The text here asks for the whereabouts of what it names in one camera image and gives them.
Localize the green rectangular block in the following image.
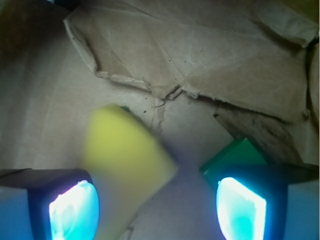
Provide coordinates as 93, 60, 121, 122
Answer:
199, 138, 267, 176

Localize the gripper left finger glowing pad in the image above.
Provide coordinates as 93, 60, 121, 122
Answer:
0, 168, 100, 240

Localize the brown paper bag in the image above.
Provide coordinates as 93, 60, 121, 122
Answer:
0, 0, 319, 240

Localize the yellow green sponge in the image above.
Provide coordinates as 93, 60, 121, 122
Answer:
81, 104, 179, 240

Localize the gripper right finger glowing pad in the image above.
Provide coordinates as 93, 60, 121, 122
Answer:
216, 163, 320, 240

